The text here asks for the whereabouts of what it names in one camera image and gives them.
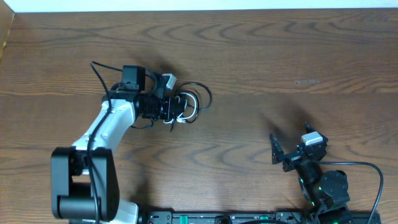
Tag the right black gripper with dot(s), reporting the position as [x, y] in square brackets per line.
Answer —
[292, 160]

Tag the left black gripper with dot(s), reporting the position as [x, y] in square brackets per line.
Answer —
[173, 112]

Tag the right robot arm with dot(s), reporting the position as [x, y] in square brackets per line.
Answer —
[327, 191]

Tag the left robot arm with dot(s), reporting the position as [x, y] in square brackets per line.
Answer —
[83, 176]

